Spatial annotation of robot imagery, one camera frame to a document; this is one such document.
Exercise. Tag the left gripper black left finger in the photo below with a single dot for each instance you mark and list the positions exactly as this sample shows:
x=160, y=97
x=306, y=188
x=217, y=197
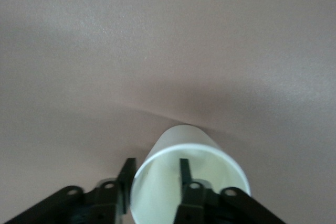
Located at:
x=123, y=195

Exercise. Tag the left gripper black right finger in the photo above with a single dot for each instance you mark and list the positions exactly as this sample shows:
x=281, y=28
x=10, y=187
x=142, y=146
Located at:
x=193, y=203

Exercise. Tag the white plastic cup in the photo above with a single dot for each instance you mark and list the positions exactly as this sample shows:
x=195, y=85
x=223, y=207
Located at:
x=183, y=140

